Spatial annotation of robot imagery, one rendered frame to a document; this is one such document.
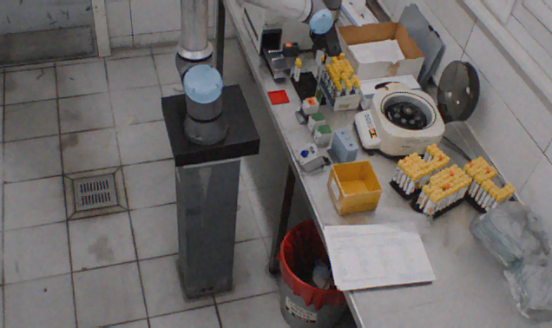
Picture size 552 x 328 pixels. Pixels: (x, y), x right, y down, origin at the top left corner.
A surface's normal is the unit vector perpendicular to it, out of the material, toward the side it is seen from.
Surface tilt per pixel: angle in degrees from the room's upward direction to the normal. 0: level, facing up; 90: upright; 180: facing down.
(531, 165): 90
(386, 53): 1
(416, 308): 0
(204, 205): 90
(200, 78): 8
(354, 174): 90
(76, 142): 0
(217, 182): 90
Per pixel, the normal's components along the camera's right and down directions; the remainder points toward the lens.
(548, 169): -0.95, 0.15
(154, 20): 0.29, 0.73
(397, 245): 0.10, -0.67
